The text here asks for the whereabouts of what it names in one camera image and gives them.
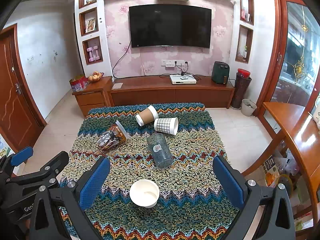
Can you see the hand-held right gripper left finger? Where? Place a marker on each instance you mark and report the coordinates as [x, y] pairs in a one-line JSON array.
[[95, 182]]

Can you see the red gift box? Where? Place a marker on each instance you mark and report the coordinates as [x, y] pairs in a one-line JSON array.
[[78, 83]]

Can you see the white set-top box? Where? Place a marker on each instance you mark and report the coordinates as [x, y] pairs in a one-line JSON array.
[[182, 81]]

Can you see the wooden television cabinet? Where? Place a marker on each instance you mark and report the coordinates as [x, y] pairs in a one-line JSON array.
[[150, 92]]

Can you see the dark green air fryer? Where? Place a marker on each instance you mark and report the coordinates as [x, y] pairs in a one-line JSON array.
[[220, 72]]

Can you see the brown black patterned cup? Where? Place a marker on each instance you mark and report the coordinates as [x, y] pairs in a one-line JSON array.
[[110, 138]]

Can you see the brown paper cup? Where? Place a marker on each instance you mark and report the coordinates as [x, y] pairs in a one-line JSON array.
[[148, 115]]

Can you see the bowl of fruit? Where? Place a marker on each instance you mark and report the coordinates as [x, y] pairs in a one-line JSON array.
[[95, 77]]

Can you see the pink dumbbell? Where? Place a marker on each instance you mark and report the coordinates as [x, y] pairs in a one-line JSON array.
[[97, 53], [90, 54]]

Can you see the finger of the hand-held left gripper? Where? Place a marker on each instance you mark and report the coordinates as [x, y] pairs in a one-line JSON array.
[[53, 163], [22, 156]]

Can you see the checkered paper cup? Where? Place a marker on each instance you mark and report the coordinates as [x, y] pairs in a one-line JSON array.
[[165, 125]]

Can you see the cardboard box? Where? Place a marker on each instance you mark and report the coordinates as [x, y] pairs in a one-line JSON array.
[[271, 170]]

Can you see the glass door with wooden frame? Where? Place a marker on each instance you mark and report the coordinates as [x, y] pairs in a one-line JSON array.
[[295, 42]]

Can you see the brown wooden door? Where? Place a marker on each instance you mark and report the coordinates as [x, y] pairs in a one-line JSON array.
[[15, 105]]

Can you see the red lidded container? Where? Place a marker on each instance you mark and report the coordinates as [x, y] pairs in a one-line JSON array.
[[243, 73]]

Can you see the tall dark patterned cylinder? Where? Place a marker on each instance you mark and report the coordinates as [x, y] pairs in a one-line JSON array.
[[240, 92]]

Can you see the colourful knitted tablecloth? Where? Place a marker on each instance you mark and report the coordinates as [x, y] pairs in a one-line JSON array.
[[192, 155]]

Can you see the wooden drawer side cabinet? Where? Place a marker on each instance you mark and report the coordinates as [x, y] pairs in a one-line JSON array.
[[91, 100]]

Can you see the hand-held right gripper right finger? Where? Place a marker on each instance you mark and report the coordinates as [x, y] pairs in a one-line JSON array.
[[228, 181]]

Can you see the white wall sockets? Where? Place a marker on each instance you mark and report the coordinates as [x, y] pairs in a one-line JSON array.
[[170, 63]]

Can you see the transparent grey plastic cup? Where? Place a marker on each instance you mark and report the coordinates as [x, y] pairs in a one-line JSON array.
[[161, 155]]

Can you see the white trash bin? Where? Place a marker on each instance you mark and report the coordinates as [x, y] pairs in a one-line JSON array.
[[248, 108]]

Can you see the framed picture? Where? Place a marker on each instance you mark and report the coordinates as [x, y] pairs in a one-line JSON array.
[[91, 25]]

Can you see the black flat television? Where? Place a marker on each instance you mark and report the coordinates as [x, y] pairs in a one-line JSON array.
[[170, 25]]

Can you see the white paper cup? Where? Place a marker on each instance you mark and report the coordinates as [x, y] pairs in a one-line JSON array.
[[140, 192]]

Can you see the sheet of paper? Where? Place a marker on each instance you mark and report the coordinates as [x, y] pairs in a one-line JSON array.
[[117, 86]]

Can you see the wooden side table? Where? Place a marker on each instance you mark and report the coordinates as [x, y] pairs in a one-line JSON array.
[[300, 135]]

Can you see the gold hanging ornament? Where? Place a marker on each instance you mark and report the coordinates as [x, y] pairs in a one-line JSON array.
[[298, 68]]

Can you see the plastic bag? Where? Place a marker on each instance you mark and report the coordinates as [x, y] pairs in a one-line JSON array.
[[286, 163]]

